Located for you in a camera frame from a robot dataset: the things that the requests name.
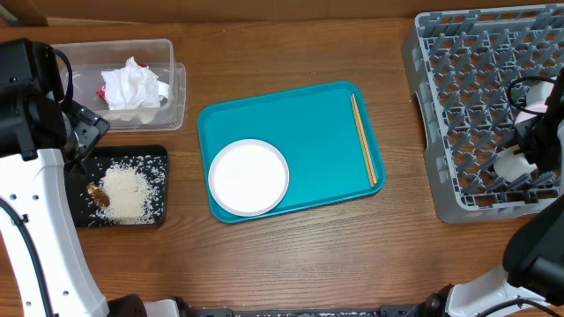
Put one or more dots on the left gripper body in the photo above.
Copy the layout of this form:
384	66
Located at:
88	128

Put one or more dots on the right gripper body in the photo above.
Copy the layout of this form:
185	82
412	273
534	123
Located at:
541	142

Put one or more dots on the pink bowl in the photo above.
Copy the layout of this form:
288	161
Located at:
531	111

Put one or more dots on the red snack wrapper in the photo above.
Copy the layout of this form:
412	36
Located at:
101	93

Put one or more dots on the white paper cup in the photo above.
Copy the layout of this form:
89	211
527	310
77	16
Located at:
511	165

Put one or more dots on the white napkin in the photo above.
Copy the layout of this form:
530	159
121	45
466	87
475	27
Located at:
133	86

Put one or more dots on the brown food scrap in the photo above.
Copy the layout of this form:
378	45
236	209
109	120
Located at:
98	196

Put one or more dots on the white rice pile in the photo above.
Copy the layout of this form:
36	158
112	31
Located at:
136	186

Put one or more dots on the white round plate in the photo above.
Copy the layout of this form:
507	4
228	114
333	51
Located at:
248	177

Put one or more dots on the grey bowl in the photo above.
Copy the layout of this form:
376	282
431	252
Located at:
539	93

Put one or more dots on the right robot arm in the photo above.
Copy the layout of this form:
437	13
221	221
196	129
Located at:
531	272

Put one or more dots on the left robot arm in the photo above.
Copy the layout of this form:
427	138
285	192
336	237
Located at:
44	135

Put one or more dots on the grey dishwasher rack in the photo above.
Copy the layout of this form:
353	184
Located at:
458	66

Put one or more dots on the clear plastic bin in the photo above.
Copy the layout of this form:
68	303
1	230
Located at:
89	59

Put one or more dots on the black plastic tray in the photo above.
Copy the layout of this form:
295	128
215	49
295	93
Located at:
75	181

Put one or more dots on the teal serving tray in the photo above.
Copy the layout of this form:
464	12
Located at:
323	132

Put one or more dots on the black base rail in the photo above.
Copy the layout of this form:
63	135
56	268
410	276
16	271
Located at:
382	311

